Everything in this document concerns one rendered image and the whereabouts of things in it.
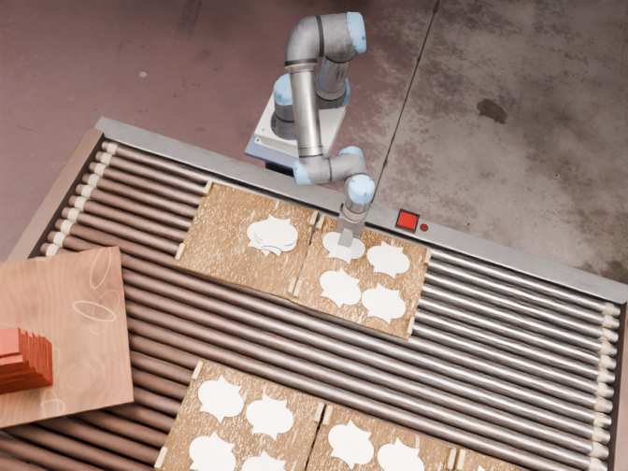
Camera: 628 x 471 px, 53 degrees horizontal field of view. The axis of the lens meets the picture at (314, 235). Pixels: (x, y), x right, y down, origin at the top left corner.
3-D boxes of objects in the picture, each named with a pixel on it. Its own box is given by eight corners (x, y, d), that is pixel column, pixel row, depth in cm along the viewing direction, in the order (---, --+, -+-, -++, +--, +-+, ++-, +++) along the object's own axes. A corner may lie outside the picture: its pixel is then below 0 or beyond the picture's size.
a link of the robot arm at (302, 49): (278, 16, 177) (297, 188, 186) (316, 12, 178) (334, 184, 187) (275, 22, 188) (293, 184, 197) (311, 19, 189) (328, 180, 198)
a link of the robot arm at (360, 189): (372, 170, 186) (378, 194, 182) (366, 189, 196) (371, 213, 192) (347, 172, 185) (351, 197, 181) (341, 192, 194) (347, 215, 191)
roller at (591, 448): (41, 257, 213) (37, 251, 209) (602, 447, 202) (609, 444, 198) (34, 270, 211) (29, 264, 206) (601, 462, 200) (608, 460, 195)
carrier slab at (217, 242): (209, 182, 228) (209, 179, 226) (318, 214, 226) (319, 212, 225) (174, 265, 211) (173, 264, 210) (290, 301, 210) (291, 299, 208)
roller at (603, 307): (107, 144, 236) (106, 136, 232) (614, 308, 225) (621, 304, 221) (102, 154, 234) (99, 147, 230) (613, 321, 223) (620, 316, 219)
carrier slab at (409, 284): (321, 216, 226) (321, 214, 224) (430, 251, 223) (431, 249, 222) (290, 303, 209) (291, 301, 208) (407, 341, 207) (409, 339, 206)
